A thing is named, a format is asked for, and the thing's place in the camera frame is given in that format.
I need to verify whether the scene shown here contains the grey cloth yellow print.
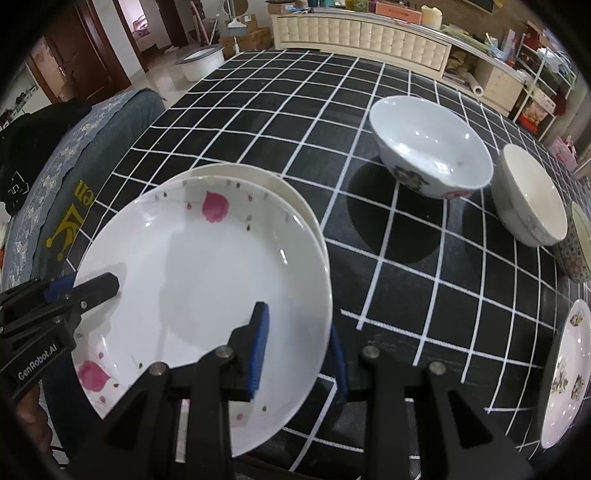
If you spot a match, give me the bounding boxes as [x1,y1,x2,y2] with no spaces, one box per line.
[39,90,167,278]

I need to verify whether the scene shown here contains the plain white plate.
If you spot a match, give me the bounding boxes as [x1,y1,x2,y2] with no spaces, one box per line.
[178,163,332,282]

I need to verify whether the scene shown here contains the pink bag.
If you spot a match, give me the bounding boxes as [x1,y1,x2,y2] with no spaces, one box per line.
[549,136,580,171]

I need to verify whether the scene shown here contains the black white grid tablecloth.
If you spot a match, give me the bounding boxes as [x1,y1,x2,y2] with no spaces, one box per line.
[60,50,591,480]

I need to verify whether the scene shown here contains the printed snack box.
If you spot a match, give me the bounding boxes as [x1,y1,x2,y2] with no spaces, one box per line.
[524,99,555,123]

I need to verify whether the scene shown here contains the white floral plate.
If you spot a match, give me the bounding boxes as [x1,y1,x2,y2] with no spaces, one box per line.
[536,299,591,450]

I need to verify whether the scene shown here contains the cardboard boxes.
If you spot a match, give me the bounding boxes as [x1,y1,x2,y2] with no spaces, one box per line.
[219,14,273,58]

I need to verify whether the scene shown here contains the white wire rack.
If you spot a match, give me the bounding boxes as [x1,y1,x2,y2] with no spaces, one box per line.
[510,28,578,139]

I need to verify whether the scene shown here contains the black cloth bag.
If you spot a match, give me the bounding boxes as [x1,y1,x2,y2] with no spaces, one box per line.
[0,99,93,215]

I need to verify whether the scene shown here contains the pink mop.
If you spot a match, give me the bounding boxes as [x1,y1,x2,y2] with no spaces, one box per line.
[189,0,211,47]

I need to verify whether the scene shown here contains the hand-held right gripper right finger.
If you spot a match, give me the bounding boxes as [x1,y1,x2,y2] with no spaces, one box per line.
[329,324,543,480]

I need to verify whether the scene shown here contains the small white bowl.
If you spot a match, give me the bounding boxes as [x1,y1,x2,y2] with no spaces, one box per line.
[490,144,568,247]

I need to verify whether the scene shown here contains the salmon box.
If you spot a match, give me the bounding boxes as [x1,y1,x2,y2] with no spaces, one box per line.
[375,1,423,24]

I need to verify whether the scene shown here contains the white tufted cabinet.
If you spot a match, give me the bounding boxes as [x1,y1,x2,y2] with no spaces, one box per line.
[270,11,527,116]

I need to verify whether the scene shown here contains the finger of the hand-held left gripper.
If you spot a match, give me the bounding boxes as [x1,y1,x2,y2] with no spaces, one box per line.
[46,272,121,324]
[0,273,77,319]

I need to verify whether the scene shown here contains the brown wooden door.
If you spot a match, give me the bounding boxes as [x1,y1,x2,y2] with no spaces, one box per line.
[25,0,132,107]

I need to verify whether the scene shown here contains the white plastic basin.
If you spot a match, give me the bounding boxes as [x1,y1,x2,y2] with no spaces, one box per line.
[175,45,223,83]

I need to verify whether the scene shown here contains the white plate pink petals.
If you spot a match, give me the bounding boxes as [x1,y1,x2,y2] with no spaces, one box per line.
[71,176,334,457]

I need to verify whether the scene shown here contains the large white floral bowl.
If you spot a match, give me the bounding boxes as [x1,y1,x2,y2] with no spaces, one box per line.
[368,95,494,200]

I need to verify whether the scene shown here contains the blue floral blanket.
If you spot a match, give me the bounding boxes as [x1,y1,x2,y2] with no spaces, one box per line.
[0,95,139,296]

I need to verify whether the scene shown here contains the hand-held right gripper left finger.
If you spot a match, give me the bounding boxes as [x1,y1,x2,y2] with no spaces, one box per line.
[60,301,271,480]

